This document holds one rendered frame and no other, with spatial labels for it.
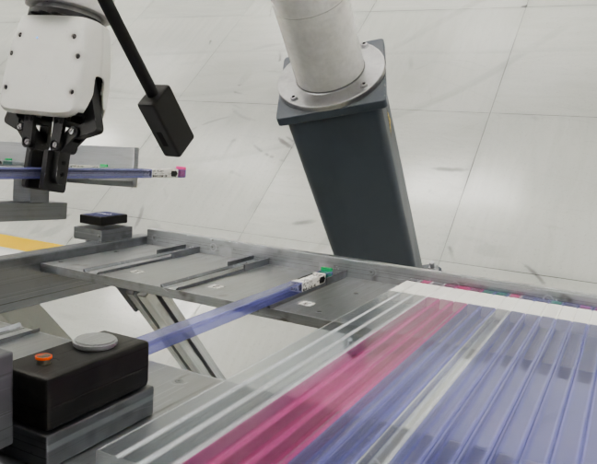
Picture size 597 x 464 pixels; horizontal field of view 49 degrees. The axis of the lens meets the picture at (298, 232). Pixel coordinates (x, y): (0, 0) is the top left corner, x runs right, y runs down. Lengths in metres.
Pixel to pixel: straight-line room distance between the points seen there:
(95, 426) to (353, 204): 0.94
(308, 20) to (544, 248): 0.95
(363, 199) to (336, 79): 0.26
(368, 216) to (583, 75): 1.16
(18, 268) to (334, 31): 0.58
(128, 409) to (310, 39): 0.77
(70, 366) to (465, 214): 1.56
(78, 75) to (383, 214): 0.75
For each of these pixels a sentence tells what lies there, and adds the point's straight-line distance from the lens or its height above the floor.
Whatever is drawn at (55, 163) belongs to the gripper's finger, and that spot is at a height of 0.99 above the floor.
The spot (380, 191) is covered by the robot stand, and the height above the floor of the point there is 0.49.
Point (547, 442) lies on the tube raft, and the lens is 0.40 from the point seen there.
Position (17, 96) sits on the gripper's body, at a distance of 0.72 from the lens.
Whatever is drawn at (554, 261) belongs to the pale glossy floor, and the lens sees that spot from 1.72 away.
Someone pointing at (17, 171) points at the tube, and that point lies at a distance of 0.68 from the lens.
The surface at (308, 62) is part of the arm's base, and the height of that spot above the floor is 0.77.
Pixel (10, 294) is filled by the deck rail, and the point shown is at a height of 0.85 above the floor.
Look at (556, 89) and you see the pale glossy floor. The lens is 2.22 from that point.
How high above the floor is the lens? 1.34
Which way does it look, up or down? 45 degrees down
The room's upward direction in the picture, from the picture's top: 21 degrees counter-clockwise
